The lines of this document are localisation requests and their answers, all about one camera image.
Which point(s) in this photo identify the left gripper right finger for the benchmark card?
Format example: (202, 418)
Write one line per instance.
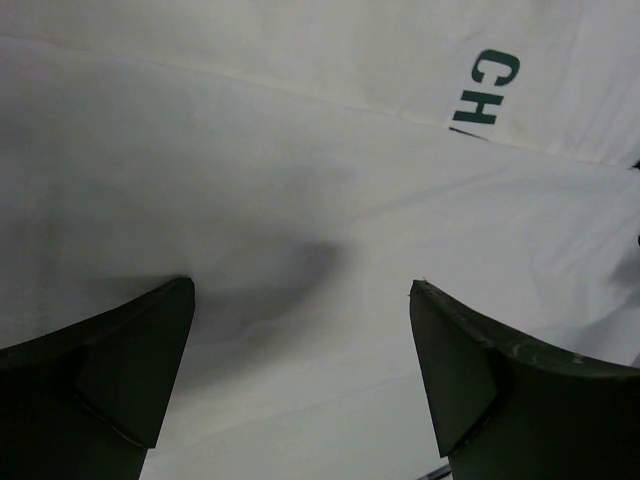
(507, 406)

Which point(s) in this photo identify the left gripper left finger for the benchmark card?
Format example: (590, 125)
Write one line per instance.
(88, 401)

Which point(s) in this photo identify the white and green raglan t-shirt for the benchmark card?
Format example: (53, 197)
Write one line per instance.
(304, 162)

